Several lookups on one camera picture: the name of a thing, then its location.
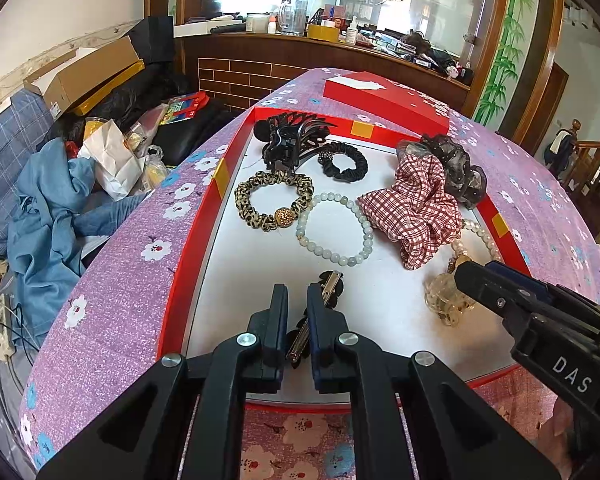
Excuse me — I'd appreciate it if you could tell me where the clear coil hair tie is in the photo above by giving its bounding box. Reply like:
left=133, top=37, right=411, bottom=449
left=424, top=253, right=477, bottom=328

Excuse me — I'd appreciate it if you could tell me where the white pearl bracelet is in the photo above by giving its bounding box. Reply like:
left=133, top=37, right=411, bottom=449
left=450, top=218, right=504, bottom=271

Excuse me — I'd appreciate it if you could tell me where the red plaid scrunchie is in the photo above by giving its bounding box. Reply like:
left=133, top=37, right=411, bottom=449
left=356, top=154, right=463, bottom=271

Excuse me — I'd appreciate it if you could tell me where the black metal barrette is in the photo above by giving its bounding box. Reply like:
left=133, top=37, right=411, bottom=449
left=284, top=268, right=346, bottom=369

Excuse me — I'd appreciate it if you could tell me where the jade bead bracelet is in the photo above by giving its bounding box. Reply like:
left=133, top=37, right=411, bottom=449
left=296, top=192, right=375, bottom=268

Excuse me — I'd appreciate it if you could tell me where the leopard print hair tie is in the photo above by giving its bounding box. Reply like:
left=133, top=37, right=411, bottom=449
left=232, top=169, right=315, bottom=232

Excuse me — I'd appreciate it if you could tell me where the black claw hair clip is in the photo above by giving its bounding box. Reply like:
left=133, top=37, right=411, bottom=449
left=253, top=112, right=335, bottom=174

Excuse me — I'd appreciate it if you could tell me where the grey organza scrunchie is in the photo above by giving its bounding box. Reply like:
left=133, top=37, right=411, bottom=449
left=396, top=134, right=488, bottom=209

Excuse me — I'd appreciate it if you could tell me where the floral purple bedspread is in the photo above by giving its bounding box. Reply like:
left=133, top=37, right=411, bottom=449
left=20, top=84, right=600, bottom=468

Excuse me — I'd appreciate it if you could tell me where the red tray box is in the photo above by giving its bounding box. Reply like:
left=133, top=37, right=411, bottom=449
left=158, top=107, right=515, bottom=386

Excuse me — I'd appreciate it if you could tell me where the white power strip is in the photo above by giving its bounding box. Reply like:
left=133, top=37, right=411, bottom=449
left=0, top=294, right=16, bottom=363

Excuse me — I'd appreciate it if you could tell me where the bamboo painted panel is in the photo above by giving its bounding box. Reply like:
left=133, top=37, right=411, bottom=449
left=474, top=0, right=539, bottom=131

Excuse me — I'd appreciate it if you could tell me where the black ruffled scrunchie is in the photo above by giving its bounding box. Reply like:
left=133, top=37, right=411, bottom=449
left=318, top=142, right=368, bottom=183

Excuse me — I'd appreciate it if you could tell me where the blue denim cloth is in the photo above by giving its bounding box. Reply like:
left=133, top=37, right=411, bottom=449
left=7, top=139, right=146, bottom=344

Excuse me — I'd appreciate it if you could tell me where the red box lid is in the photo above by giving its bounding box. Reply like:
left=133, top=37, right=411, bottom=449
left=323, top=72, right=450, bottom=136

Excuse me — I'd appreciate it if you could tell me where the white paper bag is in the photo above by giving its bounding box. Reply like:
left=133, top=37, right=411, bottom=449
left=78, top=120, right=144, bottom=202

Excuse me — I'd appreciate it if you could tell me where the yellow box on shelf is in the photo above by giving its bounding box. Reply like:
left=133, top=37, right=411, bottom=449
left=306, top=24, right=340, bottom=44

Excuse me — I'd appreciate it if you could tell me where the cardboard box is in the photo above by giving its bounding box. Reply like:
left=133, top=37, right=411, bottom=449
left=22, top=37, right=140, bottom=119

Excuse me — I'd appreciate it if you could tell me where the wooden framed mirror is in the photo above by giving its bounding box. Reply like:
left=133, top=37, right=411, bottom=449
left=176, top=0, right=506, bottom=117

